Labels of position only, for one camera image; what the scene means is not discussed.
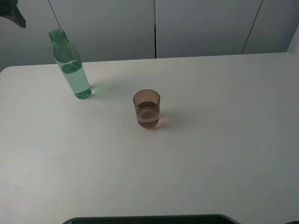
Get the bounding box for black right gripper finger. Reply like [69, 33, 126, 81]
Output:
[0, 0, 26, 28]

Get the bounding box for pink translucent plastic cup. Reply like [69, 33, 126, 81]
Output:
[133, 90, 161, 129]

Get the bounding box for green transparent water bottle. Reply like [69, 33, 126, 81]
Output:
[49, 29, 92, 99]

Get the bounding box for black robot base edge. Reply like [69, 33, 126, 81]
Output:
[65, 214, 238, 224]

